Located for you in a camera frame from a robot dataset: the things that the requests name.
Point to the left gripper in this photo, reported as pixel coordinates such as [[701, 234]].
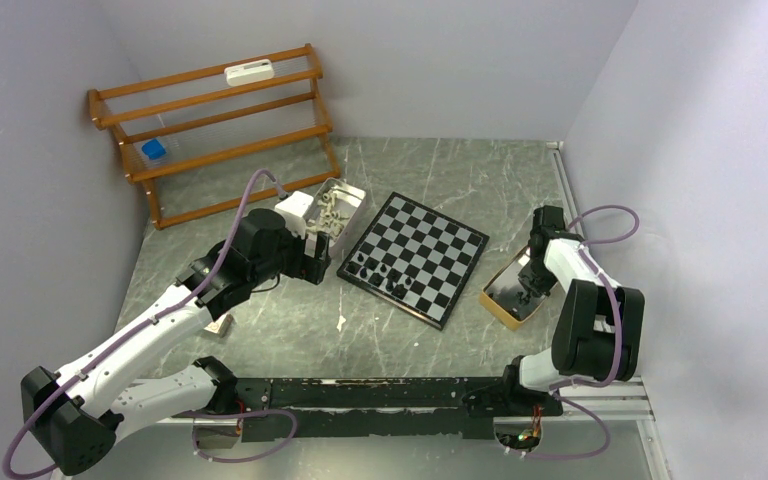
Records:
[[311, 267]]

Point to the black bishop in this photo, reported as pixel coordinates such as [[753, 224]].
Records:
[[376, 279]]

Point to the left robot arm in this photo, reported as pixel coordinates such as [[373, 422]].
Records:
[[78, 413]]

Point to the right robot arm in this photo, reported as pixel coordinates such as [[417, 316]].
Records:
[[597, 335]]

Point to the pink tin of white pieces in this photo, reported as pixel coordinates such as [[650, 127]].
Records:
[[335, 210]]

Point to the black chess king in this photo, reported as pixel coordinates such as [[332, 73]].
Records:
[[399, 291]]

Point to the gold tin of black pieces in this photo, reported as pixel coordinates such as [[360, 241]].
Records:
[[506, 299]]

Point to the chessboard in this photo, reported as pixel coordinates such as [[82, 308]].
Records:
[[438, 252]]

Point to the small card box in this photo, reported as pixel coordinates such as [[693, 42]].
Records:
[[219, 327]]

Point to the wooden shelf rack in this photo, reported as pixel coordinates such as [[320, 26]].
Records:
[[216, 135]]

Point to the blue cap container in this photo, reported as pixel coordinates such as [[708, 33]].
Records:
[[153, 150]]

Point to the white box on rack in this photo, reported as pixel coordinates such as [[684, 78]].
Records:
[[249, 72]]

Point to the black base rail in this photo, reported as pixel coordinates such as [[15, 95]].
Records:
[[339, 408]]

